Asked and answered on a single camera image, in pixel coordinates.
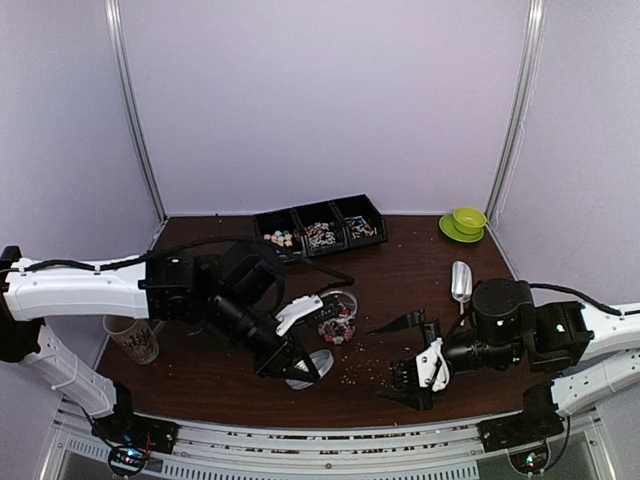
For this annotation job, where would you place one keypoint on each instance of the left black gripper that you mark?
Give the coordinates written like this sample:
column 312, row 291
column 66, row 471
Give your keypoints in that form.
column 275, row 364

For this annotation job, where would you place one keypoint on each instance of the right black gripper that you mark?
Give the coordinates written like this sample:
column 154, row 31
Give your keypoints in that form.
column 417, row 399

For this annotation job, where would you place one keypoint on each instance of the clear plastic lid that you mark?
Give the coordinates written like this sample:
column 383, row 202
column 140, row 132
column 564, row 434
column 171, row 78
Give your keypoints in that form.
column 307, row 372

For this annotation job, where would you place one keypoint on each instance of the clear plastic cup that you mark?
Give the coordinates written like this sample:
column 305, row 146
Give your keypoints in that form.
column 339, row 327

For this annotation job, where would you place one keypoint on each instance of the metal scoop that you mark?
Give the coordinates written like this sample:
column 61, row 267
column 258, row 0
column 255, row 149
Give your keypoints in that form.
column 461, row 284

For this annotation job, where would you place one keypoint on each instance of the black three-compartment candy tray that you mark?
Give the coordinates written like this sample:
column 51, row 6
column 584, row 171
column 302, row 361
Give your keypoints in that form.
column 323, row 228

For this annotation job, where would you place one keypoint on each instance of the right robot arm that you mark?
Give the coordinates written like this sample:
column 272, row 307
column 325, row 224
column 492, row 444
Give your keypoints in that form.
column 502, row 327

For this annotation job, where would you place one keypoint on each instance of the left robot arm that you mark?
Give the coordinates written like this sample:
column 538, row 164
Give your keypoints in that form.
column 220, row 290

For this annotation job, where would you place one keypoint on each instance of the green saucer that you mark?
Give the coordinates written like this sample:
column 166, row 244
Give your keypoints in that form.
column 447, row 227

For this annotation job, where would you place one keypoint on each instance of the green bowl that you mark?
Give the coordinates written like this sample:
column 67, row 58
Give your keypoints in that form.
column 468, row 220

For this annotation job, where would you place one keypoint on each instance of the cream floral mug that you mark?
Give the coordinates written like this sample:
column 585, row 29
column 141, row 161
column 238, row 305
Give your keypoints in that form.
column 136, row 337

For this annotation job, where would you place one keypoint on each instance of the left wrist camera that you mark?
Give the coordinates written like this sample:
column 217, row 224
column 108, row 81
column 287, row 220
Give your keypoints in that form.
column 309, row 309

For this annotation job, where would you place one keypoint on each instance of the front aluminium rail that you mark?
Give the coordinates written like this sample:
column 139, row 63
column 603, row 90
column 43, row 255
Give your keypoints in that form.
column 203, row 450

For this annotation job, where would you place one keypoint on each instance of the right aluminium frame post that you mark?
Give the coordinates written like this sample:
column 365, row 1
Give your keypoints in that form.
column 523, row 95

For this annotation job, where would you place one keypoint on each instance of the aluminium frame post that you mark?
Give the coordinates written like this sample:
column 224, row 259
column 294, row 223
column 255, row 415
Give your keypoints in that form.
column 523, row 95
column 117, row 37

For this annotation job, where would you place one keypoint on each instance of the left aluminium frame post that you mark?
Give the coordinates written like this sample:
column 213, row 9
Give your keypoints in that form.
column 117, row 37

